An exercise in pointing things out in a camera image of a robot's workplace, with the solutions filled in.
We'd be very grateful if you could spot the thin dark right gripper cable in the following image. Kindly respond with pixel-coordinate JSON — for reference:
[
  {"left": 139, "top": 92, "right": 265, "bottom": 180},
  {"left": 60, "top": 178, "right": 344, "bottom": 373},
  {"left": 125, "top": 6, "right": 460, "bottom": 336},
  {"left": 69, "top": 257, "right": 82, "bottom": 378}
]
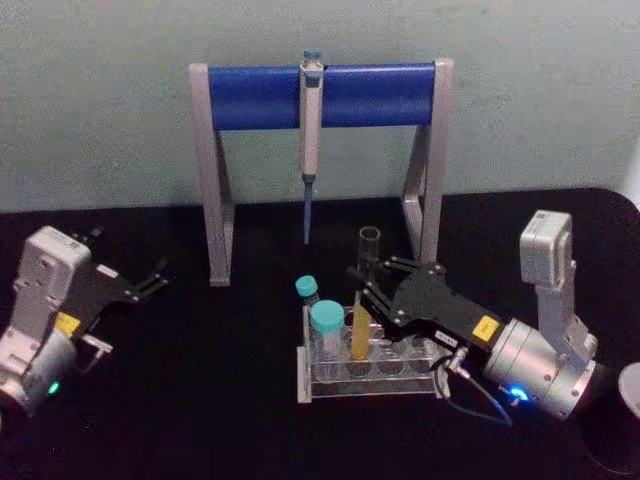
[{"left": 428, "top": 346, "right": 517, "bottom": 427}]

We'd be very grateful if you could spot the clear tube with yellow liquid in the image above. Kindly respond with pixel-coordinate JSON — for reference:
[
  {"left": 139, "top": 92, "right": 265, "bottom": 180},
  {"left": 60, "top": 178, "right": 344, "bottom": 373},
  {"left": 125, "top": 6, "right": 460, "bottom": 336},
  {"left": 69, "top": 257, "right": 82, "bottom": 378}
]
[{"left": 350, "top": 226, "right": 383, "bottom": 361}]

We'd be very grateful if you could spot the grey stand with blue bar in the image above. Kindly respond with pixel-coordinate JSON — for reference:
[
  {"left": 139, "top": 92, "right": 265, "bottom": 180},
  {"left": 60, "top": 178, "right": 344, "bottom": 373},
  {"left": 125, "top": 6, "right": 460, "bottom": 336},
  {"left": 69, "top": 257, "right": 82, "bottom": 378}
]
[{"left": 188, "top": 58, "right": 455, "bottom": 288}]

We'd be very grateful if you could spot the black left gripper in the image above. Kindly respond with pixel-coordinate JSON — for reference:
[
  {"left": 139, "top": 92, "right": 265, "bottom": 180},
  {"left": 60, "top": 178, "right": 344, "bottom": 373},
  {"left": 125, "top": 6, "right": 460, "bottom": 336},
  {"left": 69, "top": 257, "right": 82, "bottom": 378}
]
[{"left": 53, "top": 226, "right": 171, "bottom": 335}]

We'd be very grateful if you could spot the clear plastic tube rack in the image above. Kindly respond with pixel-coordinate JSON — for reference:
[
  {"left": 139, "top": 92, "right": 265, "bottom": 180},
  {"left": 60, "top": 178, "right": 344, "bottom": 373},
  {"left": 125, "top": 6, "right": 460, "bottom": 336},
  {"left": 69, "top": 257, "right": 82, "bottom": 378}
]
[{"left": 296, "top": 304, "right": 447, "bottom": 404}]

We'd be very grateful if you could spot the black table cloth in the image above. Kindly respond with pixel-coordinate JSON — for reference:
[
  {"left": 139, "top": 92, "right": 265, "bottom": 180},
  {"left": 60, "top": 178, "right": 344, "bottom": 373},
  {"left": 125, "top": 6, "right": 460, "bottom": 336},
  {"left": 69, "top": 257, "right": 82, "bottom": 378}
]
[{"left": 0, "top": 187, "right": 640, "bottom": 480}]

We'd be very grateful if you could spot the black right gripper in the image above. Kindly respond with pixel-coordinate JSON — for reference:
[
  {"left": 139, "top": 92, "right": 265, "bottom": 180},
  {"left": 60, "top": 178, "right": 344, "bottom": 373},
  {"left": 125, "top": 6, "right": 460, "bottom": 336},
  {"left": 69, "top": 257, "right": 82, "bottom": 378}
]
[{"left": 346, "top": 255, "right": 502, "bottom": 352}]

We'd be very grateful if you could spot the large teal capped tube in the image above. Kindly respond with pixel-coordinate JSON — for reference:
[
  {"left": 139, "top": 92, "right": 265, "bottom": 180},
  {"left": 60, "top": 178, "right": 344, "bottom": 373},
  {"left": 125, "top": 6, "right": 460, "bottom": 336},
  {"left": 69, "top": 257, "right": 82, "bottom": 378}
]
[{"left": 309, "top": 299, "right": 347, "bottom": 364}]

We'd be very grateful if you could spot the grey pipette with blue tip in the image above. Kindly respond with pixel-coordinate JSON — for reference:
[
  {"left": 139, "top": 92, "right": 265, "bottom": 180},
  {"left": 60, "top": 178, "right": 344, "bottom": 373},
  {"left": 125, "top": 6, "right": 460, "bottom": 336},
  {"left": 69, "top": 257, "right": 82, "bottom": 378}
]
[{"left": 298, "top": 48, "right": 324, "bottom": 246}]

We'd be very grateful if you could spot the small teal capped tube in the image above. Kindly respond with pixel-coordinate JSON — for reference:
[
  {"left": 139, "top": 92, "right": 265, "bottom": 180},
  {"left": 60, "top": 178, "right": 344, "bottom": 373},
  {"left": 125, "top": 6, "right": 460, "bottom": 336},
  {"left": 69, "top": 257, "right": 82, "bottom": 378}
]
[{"left": 294, "top": 274, "right": 321, "bottom": 321}]

